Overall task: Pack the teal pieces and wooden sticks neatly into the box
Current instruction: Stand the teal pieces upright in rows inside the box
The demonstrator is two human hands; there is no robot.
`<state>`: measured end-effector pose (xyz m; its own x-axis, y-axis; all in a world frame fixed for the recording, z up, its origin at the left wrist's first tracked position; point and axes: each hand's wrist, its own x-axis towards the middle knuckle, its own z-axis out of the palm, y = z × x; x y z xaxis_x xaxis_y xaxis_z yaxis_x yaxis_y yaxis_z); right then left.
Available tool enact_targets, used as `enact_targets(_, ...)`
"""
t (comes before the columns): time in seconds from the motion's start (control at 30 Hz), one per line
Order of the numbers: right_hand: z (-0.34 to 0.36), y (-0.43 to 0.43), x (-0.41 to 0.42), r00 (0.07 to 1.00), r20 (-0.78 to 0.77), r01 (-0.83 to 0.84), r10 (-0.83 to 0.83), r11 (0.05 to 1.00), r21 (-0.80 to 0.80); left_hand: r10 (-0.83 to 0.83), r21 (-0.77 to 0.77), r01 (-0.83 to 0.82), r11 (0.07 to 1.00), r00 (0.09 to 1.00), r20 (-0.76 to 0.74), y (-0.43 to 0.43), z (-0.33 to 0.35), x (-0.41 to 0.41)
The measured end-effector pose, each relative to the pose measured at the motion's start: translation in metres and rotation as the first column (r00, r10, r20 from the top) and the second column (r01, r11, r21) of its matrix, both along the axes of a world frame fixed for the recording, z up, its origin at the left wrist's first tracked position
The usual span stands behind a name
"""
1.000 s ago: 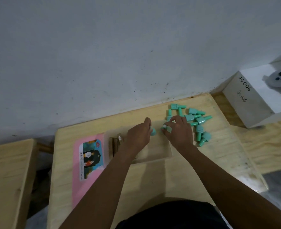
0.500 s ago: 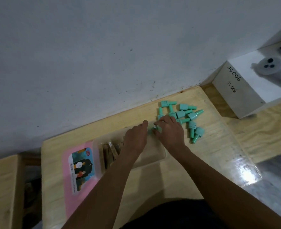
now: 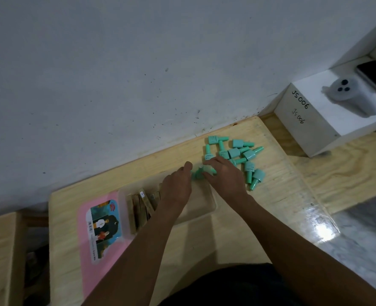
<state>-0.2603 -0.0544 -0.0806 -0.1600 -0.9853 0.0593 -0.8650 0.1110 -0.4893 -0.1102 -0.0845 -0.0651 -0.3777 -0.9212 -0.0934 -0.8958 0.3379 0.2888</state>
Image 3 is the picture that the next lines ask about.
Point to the plywood table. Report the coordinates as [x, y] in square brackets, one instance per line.
[334, 181]

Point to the person's right forearm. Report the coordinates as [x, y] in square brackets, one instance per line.
[287, 251]

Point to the person's right hand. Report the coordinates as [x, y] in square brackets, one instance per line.
[229, 184]

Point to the person's left hand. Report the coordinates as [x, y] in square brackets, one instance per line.
[176, 191]

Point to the group of teal bottles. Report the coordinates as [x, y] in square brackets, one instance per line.
[236, 152]

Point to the person's left forearm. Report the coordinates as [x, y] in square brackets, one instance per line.
[133, 261]

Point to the group of tan boxes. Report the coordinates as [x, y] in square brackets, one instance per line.
[133, 210]

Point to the pink lid with picture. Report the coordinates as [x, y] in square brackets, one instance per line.
[92, 277]

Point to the clear plastic container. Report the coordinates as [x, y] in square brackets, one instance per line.
[204, 203]

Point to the white cardboard box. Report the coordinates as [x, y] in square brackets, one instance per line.
[312, 124]

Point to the person's black shorts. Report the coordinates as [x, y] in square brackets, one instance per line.
[223, 290]

